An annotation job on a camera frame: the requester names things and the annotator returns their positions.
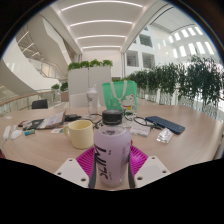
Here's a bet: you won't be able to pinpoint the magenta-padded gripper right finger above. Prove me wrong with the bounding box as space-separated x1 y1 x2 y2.
128 145 172 189

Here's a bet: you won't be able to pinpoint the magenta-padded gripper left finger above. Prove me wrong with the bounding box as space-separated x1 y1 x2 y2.
54 145 98 189

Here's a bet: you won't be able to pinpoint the pale purple black-capped drink bottle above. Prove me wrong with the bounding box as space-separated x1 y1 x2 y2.
93 109 132 189

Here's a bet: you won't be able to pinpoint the clear plastic packet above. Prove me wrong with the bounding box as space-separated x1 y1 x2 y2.
156 127 175 144

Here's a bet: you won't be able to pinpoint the pale yellow mug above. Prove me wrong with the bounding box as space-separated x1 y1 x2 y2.
62 119 95 150

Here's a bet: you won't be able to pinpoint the white flat packet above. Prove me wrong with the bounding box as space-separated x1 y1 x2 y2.
129 122 152 137

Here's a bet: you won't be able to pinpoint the dark blue keyboard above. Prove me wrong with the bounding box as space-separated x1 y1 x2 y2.
145 115 186 136

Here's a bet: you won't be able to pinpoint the black power brick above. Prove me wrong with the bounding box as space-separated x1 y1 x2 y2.
64 113 82 122

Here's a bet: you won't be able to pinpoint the white booklet on box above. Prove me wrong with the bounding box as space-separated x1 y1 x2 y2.
36 111 67 130

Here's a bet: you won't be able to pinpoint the small teal item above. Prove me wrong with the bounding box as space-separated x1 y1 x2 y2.
23 129 36 137

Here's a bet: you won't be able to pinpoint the white chair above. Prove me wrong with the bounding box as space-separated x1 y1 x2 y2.
69 93 89 108

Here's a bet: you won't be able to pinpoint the clear shaker bottle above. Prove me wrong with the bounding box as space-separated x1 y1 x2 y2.
85 84 99 115

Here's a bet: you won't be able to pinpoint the black office chair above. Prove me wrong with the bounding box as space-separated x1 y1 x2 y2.
31 98 49 110

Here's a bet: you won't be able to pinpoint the long white device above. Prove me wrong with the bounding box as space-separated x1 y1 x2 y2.
2 125 13 140

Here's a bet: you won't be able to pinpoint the small planter with plants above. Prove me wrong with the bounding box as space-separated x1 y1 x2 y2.
50 81 70 103

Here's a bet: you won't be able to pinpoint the green tote bag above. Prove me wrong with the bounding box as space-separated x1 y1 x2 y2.
101 79 138 113

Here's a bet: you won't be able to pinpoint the wooden-topped glass railing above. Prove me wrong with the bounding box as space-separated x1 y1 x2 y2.
0 89 64 116

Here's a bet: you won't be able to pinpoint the white cabinet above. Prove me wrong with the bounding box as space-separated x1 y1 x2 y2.
67 65 113 101

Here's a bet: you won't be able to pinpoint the row of green trees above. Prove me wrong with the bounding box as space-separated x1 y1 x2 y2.
126 54 224 116

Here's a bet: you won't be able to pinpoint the green plants atop cabinet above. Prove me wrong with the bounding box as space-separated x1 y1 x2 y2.
67 59 114 71

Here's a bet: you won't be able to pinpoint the ceiling strip lights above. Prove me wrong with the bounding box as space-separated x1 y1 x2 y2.
59 0 144 51

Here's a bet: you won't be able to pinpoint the black tangled cables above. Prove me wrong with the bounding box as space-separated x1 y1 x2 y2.
89 113 158 130

